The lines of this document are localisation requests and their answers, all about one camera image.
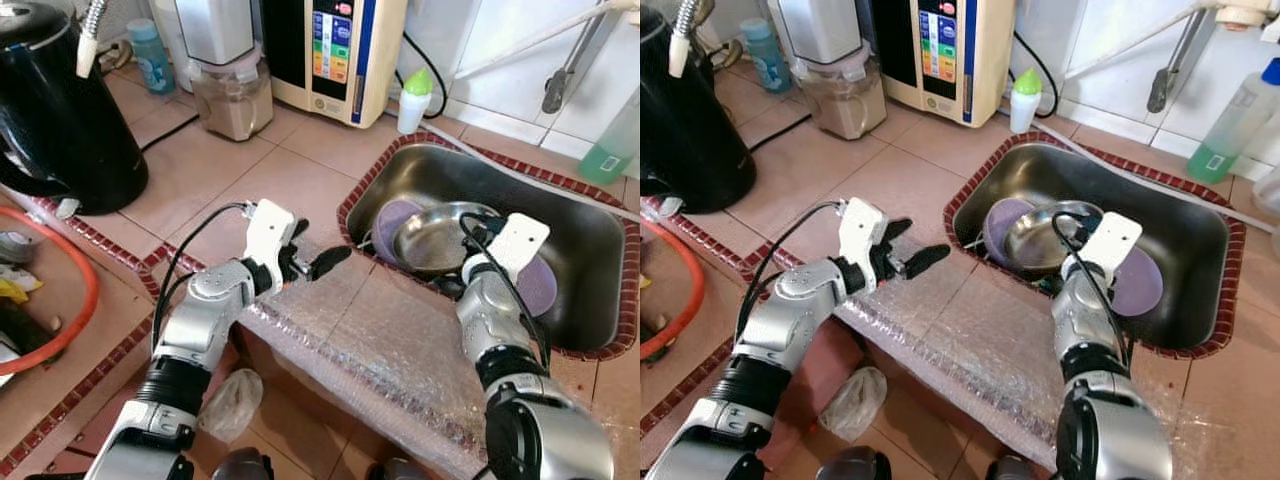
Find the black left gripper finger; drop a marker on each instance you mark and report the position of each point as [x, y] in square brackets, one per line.
[898, 229]
[927, 260]
[330, 262]
[300, 230]

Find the lilac plastic bowl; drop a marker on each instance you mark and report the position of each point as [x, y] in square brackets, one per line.
[540, 290]
[388, 230]
[1140, 285]
[998, 230]

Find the round stainless steel plate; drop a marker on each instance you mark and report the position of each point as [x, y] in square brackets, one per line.
[435, 245]
[1040, 245]

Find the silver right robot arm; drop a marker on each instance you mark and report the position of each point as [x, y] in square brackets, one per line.
[490, 320]
[1085, 320]

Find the bubble wrap sheet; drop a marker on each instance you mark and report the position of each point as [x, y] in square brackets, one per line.
[960, 340]
[380, 340]

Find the white appliance with clear jar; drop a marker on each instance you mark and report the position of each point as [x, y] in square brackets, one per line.
[845, 105]
[232, 105]

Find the crumpled clear plastic bag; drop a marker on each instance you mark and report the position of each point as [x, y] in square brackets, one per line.
[230, 405]
[853, 405]

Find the white bottle with green cap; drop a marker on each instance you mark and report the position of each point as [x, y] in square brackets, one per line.
[412, 110]
[1025, 110]

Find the beige and black water ioniser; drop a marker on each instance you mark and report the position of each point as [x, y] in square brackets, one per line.
[385, 60]
[990, 60]

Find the orange round basin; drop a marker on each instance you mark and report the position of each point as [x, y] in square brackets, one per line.
[88, 300]
[697, 295]

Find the black left robot foot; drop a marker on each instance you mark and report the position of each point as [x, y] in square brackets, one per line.
[243, 466]
[853, 465]

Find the black robot foot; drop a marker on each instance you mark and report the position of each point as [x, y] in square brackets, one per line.
[400, 470]
[853, 465]
[243, 466]
[1015, 469]

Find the teal plastic bottle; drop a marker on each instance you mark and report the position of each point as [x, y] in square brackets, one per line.
[152, 65]
[765, 62]

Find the black right robot foot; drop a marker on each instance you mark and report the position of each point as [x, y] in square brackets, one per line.
[1015, 469]
[400, 470]

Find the black electric kettle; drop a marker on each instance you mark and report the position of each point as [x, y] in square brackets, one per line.
[695, 130]
[60, 120]

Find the small white plug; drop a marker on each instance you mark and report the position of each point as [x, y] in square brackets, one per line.
[68, 208]
[665, 208]

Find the stainless steel sink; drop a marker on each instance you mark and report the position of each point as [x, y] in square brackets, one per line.
[1185, 230]
[580, 230]

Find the yellow wrapper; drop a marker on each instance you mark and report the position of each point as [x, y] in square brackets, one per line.
[20, 284]

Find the metal faucet spout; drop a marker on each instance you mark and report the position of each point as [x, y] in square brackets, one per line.
[1158, 95]
[553, 95]

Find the grey round tin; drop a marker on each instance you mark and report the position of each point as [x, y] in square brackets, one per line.
[15, 248]

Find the clear bottle with green soap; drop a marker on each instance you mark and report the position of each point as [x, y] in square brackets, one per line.
[1210, 160]
[600, 163]

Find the cream faucet valve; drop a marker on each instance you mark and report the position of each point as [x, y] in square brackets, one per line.
[1245, 14]

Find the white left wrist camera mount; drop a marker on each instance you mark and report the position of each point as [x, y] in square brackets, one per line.
[860, 230]
[268, 230]

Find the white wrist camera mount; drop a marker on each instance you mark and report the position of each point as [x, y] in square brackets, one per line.
[268, 230]
[1110, 240]
[520, 240]
[860, 230]

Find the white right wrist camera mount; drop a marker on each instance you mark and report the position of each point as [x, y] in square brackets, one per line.
[520, 240]
[1110, 240]

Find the white wall pipe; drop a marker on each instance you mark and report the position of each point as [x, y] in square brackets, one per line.
[1140, 42]
[530, 40]

